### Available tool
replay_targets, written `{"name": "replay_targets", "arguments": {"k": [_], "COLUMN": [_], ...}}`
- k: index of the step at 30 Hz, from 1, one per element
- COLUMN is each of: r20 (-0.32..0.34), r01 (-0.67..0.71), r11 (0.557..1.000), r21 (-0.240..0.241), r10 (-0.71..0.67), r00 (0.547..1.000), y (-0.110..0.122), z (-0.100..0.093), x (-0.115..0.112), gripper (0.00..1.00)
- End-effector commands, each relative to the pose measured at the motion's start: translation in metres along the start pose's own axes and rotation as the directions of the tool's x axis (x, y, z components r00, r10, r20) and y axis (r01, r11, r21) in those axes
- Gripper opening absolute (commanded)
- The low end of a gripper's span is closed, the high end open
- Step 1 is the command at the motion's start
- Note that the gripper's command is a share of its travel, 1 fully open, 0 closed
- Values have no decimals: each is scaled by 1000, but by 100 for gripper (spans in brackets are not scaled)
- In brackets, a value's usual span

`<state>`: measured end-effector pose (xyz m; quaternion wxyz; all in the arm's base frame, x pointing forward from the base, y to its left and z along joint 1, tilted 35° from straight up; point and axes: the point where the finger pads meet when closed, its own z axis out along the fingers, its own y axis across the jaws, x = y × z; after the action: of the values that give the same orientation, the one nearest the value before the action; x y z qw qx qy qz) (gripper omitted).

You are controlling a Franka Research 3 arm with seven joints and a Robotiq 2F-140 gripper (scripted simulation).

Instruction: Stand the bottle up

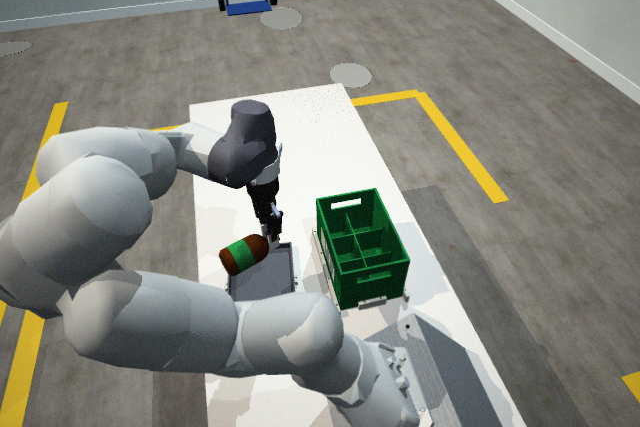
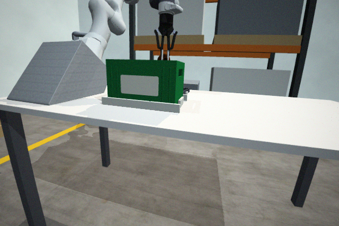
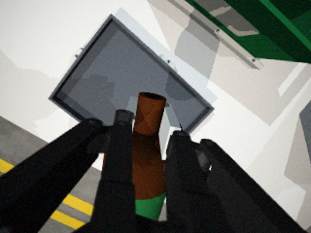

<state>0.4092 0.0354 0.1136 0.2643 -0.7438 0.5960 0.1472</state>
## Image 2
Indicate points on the green crate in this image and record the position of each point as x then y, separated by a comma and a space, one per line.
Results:
146, 80

